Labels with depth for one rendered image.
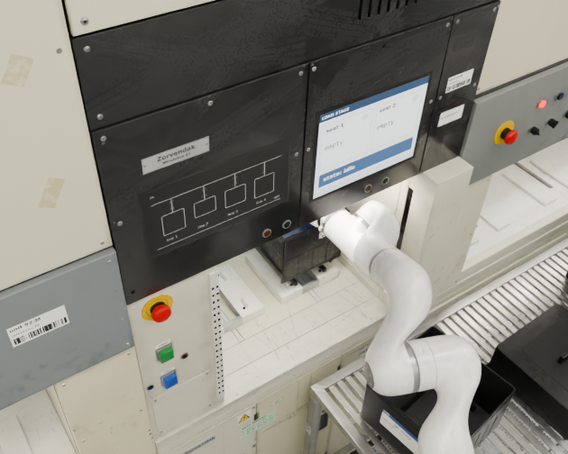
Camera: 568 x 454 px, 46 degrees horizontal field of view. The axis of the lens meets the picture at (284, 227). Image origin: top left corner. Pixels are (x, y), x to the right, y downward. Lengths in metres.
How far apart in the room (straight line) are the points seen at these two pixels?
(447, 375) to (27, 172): 0.83
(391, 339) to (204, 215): 0.43
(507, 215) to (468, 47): 1.02
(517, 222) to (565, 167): 0.40
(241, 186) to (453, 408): 0.58
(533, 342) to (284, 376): 0.72
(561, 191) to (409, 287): 1.35
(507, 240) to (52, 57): 1.69
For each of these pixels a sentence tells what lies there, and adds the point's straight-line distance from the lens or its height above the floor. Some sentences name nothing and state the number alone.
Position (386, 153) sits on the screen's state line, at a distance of 1.47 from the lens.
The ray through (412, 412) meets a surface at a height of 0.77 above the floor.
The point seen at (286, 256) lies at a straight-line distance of 1.82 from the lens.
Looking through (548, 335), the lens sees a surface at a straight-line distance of 2.09.
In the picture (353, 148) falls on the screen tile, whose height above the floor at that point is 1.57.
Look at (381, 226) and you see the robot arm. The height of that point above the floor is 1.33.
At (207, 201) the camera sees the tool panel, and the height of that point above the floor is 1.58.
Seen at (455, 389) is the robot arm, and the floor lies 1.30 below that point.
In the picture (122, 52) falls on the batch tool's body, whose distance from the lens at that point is 0.99.
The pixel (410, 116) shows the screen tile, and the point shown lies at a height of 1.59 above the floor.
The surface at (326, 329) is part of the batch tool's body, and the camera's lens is 1.92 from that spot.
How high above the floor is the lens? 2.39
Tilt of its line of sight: 44 degrees down
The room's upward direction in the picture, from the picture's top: 3 degrees clockwise
